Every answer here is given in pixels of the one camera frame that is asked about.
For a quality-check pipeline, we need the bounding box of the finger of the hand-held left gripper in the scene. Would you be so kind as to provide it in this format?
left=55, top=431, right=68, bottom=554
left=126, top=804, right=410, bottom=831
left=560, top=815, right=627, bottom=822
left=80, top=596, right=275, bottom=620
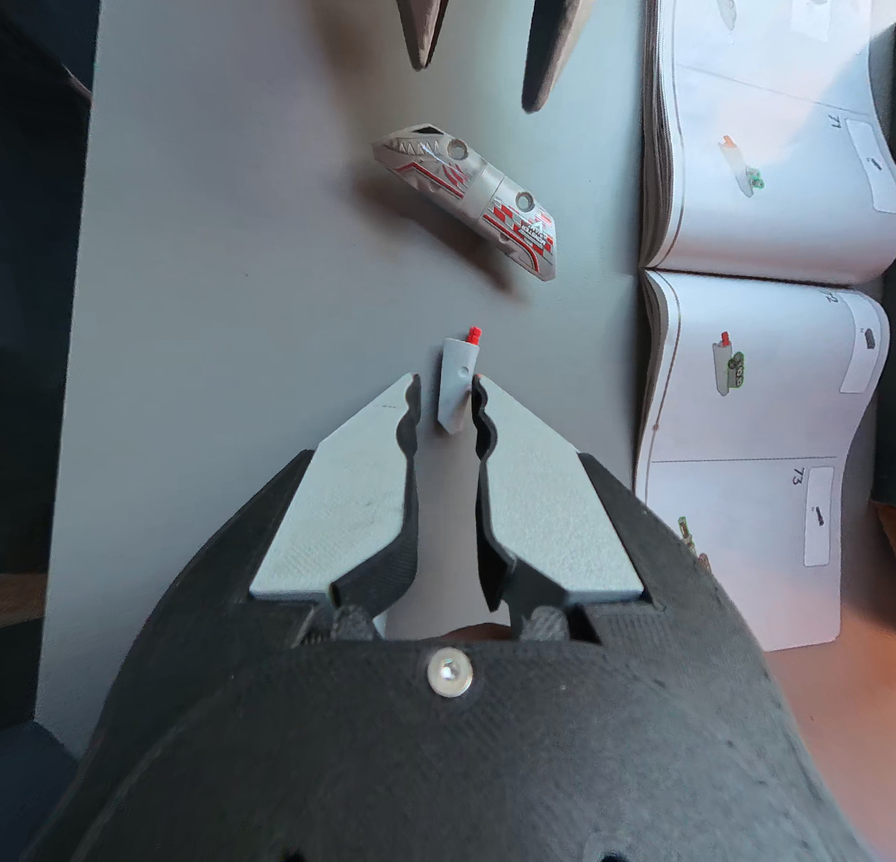
left=521, top=0, right=606, bottom=113
left=390, top=0, right=459, bottom=72

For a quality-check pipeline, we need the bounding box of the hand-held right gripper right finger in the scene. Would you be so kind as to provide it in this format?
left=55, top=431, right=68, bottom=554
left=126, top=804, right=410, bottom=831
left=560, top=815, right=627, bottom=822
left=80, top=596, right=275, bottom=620
left=471, top=374, right=646, bottom=633

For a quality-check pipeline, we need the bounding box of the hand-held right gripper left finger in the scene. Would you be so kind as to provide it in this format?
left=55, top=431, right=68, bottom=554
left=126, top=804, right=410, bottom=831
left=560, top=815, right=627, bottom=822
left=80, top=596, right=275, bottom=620
left=248, top=372, right=422, bottom=625

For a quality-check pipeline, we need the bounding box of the small grey lego piece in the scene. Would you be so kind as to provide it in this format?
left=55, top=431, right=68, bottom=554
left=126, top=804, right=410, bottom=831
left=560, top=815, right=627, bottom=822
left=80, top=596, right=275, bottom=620
left=435, top=326, right=485, bottom=436

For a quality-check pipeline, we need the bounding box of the printed grey lego panel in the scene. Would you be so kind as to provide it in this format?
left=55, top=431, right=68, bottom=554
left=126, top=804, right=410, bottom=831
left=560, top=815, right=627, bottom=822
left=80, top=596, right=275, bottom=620
left=372, top=123, right=561, bottom=282

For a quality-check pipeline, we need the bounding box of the lego instruction booklet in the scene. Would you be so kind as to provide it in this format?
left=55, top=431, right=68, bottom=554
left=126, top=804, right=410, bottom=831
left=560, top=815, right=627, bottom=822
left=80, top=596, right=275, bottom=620
left=633, top=0, right=896, bottom=653

